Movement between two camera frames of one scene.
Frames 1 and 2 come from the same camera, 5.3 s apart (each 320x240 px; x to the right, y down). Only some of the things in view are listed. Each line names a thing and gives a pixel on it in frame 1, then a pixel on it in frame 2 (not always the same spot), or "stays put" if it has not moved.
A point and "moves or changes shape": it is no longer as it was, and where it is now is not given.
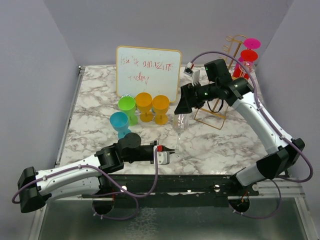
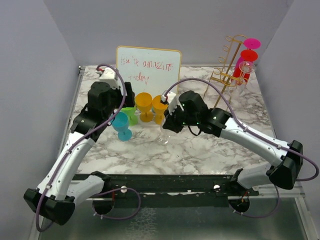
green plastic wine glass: x=127 y=104 stays put
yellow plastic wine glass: x=161 y=104 stays put
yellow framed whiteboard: x=155 y=71 stays put
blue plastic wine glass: x=119 y=121 stays put
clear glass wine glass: x=180 y=122 moves or changes shape
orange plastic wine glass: x=144 y=101 stays put
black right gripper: x=188 y=99 to x=170 y=123
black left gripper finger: x=166 y=149 to x=130 y=101
